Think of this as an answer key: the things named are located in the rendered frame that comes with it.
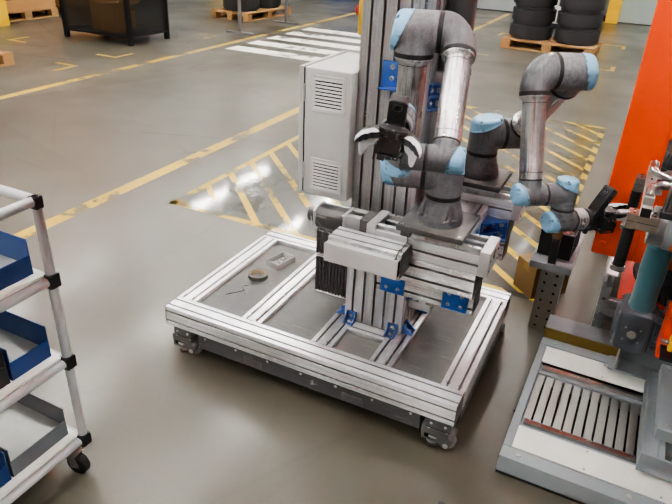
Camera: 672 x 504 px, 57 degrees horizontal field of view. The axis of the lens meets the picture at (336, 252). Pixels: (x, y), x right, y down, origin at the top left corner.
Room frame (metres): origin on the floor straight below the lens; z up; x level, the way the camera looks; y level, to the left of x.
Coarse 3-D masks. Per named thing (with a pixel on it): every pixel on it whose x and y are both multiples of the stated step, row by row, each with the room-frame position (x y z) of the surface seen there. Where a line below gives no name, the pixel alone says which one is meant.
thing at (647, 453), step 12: (648, 372) 1.97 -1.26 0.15; (648, 384) 1.88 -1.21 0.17; (648, 396) 1.81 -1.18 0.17; (648, 408) 1.77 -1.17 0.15; (648, 420) 1.70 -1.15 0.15; (648, 432) 1.64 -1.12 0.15; (648, 444) 1.59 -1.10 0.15; (660, 444) 1.57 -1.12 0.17; (648, 456) 1.51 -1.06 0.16; (660, 456) 1.51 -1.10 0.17; (636, 468) 1.52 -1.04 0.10; (648, 468) 1.51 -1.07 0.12; (660, 468) 1.49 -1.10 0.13
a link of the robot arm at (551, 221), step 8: (544, 216) 1.92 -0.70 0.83; (552, 216) 1.89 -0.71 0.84; (560, 216) 1.89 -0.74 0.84; (568, 216) 1.89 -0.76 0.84; (576, 216) 1.91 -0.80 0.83; (544, 224) 1.91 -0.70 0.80; (552, 224) 1.88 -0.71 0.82; (560, 224) 1.88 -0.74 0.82; (568, 224) 1.89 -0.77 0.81; (576, 224) 1.91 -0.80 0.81; (552, 232) 1.89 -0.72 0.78
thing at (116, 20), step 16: (64, 0) 9.34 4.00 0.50; (80, 0) 9.21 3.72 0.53; (96, 0) 9.09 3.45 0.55; (112, 0) 8.97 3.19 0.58; (128, 0) 8.91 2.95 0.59; (144, 0) 9.20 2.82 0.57; (160, 0) 9.51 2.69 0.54; (64, 16) 9.36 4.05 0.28; (80, 16) 9.23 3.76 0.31; (96, 16) 9.11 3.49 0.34; (112, 16) 8.99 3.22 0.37; (128, 16) 8.88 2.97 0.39; (144, 16) 9.17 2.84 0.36; (160, 16) 9.48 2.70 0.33; (64, 32) 9.38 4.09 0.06; (96, 32) 9.12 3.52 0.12; (112, 32) 9.00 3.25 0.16; (128, 32) 8.88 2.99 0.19; (144, 32) 9.14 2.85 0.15; (160, 32) 9.45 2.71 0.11
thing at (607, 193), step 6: (606, 186) 1.99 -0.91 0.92; (600, 192) 1.99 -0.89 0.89; (606, 192) 1.97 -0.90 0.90; (612, 192) 1.96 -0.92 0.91; (600, 198) 1.97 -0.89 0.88; (606, 198) 1.96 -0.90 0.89; (612, 198) 1.96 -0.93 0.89; (594, 204) 1.97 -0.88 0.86; (600, 204) 1.96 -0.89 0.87; (606, 204) 1.95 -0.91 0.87; (594, 210) 1.96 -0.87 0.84; (600, 210) 1.95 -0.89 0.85; (594, 216) 1.94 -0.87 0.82
